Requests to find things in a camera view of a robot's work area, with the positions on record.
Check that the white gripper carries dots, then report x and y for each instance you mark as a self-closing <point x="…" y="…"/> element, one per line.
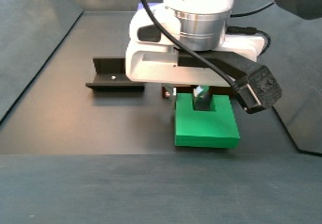
<point x="153" y="59"/>

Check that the green U-shaped block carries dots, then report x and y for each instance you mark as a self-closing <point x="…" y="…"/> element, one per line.
<point x="205" y="129"/>

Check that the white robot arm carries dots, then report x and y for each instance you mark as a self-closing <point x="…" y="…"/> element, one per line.
<point x="181" y="45"/>

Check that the black angle fixture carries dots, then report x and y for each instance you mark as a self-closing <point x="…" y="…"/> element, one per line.
<point x="111" y="78"/>

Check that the brown T-shaped block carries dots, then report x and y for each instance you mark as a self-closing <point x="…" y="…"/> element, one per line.
<point x="171" y="90"/>

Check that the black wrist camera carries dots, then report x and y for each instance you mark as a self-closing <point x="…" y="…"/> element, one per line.
<point x="255" y="87"/>

